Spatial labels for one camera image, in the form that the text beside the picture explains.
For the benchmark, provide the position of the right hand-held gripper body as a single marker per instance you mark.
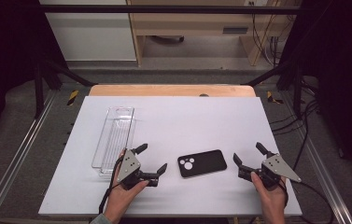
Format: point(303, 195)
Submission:
point(278, 168)

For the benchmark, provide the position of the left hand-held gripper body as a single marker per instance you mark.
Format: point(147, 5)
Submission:
point(129, 168)

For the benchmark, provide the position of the clear plastic container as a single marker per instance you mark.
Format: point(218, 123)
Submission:
point(114, 140)

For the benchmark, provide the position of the black phone case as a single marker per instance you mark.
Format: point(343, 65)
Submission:
point(206, 161)

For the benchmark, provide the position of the person's left hand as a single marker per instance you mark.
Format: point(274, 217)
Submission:
point(117, 199)

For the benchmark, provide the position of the person's right hand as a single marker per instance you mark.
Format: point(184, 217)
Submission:
point(271, 202)

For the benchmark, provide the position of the yellow black tape strip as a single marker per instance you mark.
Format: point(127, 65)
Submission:
point(271, 98)
point(73, 97)

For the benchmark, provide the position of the white table sheet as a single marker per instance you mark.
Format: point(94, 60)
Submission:
point(195, 124)

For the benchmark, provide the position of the wooden table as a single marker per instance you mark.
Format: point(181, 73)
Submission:
point(164, 90)

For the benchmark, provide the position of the black curtain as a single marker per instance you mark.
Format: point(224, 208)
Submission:
point(341, 77)
point(5, 62)

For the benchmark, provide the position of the white cabinet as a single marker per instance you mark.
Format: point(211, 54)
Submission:
point(92, 34)

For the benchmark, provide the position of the light wooden desk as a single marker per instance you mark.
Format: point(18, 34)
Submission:
point(195, 21)

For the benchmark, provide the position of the black metal frame leg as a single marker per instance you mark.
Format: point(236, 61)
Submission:
point(296, 90)
point(39, 90)

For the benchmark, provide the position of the black metal frame crossbar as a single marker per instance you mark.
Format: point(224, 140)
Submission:
point(164, 9)

